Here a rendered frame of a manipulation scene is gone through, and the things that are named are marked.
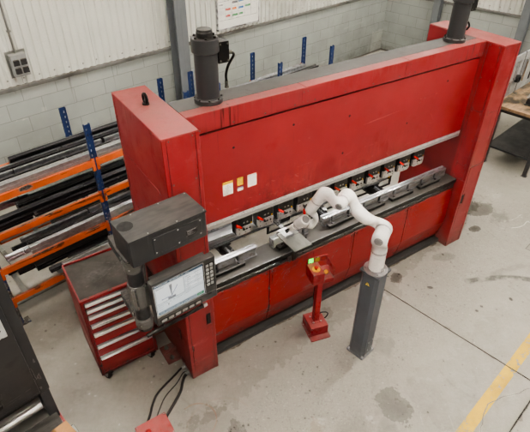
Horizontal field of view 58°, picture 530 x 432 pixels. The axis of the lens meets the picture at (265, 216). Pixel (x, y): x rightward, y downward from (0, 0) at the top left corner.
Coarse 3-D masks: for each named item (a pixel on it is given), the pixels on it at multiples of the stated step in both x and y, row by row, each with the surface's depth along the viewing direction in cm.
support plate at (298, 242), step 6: (294, 234) 417; (300, 234) 417; (282, 240) 411; (288, 240) 410; (294, 240) 411; (300, 240) 411; (306, 240) 411; (288, 246) 405; (294, 246) 404; (300, 246) 404; (306, 246) 404
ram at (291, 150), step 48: (336, 96) 372; (384, 96) 400; (432, 96) 436; (240, 144) 340; (288, 144) 366; (336, 144) 397; (384, 144) 433; (432, 144) 476; (240, 192) 364; (288, 192) 394
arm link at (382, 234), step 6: (378, 228) 357; (384, 228) 356; (378, 234) 351; (384, 234) 352; (390, 234) 359; (372, 240) 355; (378, 240) 351; (384, 240) 351; (372, 246) 367; (378, 246) 356; (384, 246) 354; (372, 252) 369; (378, 252) 365; (384, 252) 365
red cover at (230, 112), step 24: (456, 48) 418; (480, 48) 437; (360, 72) 369; (384, 72) 383; (408, 72) 398; (264, 96) 331; (288, 96) 340; (312, 96) 353; (192, 120) 306; (216, 120) 317; (240, 120) 328
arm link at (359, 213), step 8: (344, 192) 358; (352, 192) 362; (352, 200) 360; (352, 208) 359; (360, 208) 356; (360, 216) 356; (368, 216) 356; (368, 224) 359; (376, 224) 362; (384, 224) 360
